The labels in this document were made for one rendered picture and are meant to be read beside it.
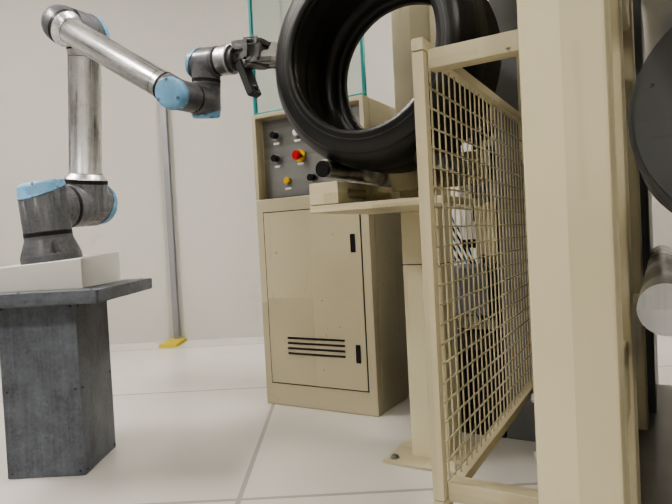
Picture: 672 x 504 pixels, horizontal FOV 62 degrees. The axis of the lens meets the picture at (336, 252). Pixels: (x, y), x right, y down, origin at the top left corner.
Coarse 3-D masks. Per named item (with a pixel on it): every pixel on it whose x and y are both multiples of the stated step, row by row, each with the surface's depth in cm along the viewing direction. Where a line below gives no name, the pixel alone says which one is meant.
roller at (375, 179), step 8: (320, 168) 149; (328, 168) 148; (336, 168) 151; (344, 168) 155; (352, 168) 159; (320, 176) 149; (328, 176) 149; (336, 176) 152; (344, 176) 156; (352, 176) 159; (360, 176) 163; (368, 176) 167; (376, 176) 172; (384, 176) 177
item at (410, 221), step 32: (416, 32) 172; (416, 192) 175; (416, 224) 175; (448, 224) 179; (416, 256) 176; (448, 256) 178; (416, 288) 176; (448, 288) 177; (416, 320) 177; (416, 352) 177; (448, 352) 175; (416, 384) 178; (448, 384) 174; (416, 416) 178; (448, 416) 173; (416, 448) 179
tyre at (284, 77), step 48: (336, 0) 162; (384, 0) 164; (432, 0) 128; (480, 0) 131; (288, 48) 148; (336, 48) 172; (288, 96) 150; (336, 96) 173; (432, 96) 130; (336, 144) 143; (384, 144) 137
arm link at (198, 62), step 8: (200, 48) 176; (208, 48) 174; (192, 56) 176; (200, 56) 174; (208, 56) 172; (192, 64) 176; (200, 64) 174; (208, 64) 173; (192, 72) 177; (200, 72) 175; (208, 72) 175; (216, 72) 174
